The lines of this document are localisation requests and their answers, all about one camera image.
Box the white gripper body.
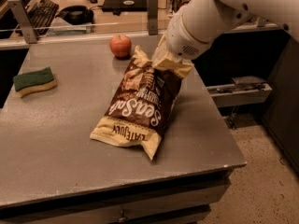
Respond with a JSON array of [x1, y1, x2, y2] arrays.
[[166, 5, 218, 60]]

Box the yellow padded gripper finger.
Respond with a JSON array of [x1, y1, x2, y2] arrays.
[[152, 57, 193, 78], [151, 35, 167, 64]]

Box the brown chip bag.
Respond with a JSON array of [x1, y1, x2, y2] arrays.
[[90, 46, 183, 158]]

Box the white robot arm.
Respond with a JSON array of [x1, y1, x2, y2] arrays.
[[152, 0, 299, 77]]

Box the red apple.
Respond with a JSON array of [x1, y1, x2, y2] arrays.
[[109, 34, 132, 59]]

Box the black laptop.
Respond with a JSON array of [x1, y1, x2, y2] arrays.
[[102, 0, 147, 12]]

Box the grey metal shelf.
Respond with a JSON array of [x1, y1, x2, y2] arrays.
[[207, 76, 272, 107]]

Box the black headphones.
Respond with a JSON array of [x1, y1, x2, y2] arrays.
[[57, 6, 93, 25]]

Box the green yellow sponge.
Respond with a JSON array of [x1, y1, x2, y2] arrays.
[[13, 67, 57, 97]]

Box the black keyboard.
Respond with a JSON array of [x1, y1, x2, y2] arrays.
[[25, 0, 59, 35]]

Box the grey drawer cabinet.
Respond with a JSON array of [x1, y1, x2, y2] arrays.
[[0, 172, 231, 224]]

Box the metal bracket middle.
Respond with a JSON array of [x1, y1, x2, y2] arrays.
[[147, 0, 158, 35]]

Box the metal bracket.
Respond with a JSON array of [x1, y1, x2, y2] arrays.
[[8, 0, 37, 44], [147, 0, 158, 35], [256, 17, 267, 27]]

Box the metal bracket right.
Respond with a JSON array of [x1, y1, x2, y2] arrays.
[[256, 17, 267, 27]]

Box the metal bracket left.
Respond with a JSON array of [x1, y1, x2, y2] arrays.
[[8, 0, 37, 44]]

